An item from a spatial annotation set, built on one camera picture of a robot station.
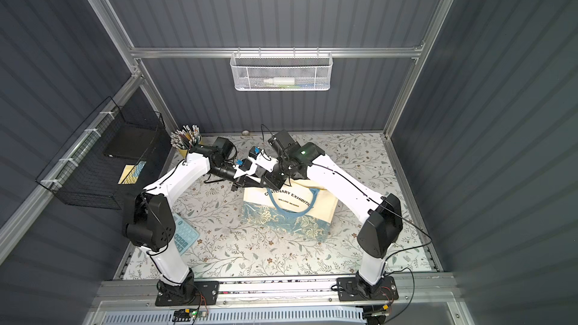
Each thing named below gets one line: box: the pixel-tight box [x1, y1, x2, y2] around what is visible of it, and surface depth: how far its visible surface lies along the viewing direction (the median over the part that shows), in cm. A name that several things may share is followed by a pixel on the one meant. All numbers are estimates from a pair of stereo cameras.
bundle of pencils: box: [170, 124, 201, 150], surface depth 98 cm
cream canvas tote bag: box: [242, 179, 340, 243], surface depth 85 cm
